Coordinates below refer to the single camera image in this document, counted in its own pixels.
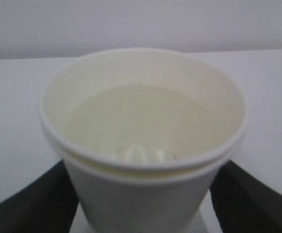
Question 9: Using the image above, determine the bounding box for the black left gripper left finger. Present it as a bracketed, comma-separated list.
[0, 161, 79, 233]

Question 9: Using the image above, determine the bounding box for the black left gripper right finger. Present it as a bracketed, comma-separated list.
[210, 161, 282, 233]

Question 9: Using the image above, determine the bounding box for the white paper cup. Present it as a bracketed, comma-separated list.
[39, 48, 248, 233]

